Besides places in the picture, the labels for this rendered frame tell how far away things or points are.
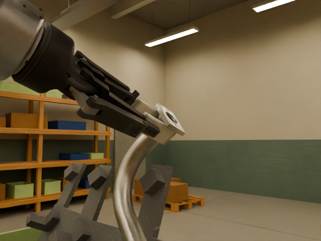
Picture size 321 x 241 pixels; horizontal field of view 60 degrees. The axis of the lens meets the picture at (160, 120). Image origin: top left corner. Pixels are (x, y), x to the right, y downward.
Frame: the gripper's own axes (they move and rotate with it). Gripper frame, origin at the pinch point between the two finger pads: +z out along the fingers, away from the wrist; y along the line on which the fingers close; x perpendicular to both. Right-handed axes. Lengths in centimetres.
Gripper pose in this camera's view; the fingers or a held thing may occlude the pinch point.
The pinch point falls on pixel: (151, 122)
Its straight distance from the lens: 43.5
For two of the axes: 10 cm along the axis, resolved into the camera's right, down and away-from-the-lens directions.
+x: -6.8, 6.9, 2.6
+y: -3.3, -6.1, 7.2
